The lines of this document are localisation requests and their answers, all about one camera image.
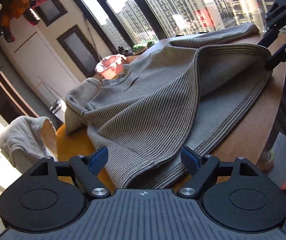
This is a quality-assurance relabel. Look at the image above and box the grey black striped sweater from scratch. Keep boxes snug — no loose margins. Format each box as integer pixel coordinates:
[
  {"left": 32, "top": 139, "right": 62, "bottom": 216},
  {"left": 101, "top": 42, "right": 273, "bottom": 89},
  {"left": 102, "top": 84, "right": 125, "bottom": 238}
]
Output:
[{"left": 65, "top": 23, "right": 272, "bottom": 189}]

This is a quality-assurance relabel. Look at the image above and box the white trash bin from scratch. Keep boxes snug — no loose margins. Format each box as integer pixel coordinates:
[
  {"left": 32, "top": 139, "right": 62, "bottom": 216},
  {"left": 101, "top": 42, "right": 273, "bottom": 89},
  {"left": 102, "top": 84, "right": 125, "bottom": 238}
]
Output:
[{"left": 49, "top": 98, "right": 67, "bottom": 123}]

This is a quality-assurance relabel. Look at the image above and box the white quilted towel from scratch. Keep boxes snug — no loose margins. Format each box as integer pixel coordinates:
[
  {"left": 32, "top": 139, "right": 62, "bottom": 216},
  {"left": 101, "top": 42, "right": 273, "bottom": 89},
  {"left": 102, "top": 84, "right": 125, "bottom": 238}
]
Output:
[{"left": 0, "top": 116, "right": 58, "bottom": 173}]

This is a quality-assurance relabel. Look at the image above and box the pink bucket with cloth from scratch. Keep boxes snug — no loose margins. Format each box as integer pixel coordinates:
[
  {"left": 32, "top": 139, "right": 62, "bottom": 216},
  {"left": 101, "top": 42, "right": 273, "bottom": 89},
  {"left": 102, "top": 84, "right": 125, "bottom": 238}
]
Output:
[{"left": 95, "top": 54, "right": 127, "bottom": 80}]

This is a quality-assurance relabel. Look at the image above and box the green potted plant near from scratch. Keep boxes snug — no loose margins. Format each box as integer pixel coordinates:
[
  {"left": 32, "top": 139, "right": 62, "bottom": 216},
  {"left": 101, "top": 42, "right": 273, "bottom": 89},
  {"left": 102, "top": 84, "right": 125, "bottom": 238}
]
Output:
[{"left": 132, "top": 43, "right": 147, "bottom": 55}]

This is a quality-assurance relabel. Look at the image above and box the green potted plant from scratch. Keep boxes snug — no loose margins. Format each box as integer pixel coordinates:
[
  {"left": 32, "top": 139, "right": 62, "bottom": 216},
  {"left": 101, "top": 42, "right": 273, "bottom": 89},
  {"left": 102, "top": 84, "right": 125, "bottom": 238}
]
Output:
[
  {"left": 146, "top": 40, "right": 158, "bottom": 49},
  {"left": 132, "top": 43, "right": 147, "bottom": 55}
]

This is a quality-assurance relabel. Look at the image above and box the green potted plant far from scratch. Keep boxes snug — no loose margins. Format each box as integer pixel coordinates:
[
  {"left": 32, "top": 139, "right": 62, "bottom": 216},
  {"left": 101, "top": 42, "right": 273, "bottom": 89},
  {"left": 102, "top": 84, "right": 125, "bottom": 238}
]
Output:
[{"left": 146, "top": 40, "right": 158, "bottom": 49}]

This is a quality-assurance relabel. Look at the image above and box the mop pole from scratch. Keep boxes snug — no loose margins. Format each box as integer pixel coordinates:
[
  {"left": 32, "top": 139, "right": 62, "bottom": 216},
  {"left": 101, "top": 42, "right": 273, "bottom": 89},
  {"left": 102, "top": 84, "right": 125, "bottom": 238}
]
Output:
[{"left": 82, "top": 13, "right": 101, "bottom": 61}]

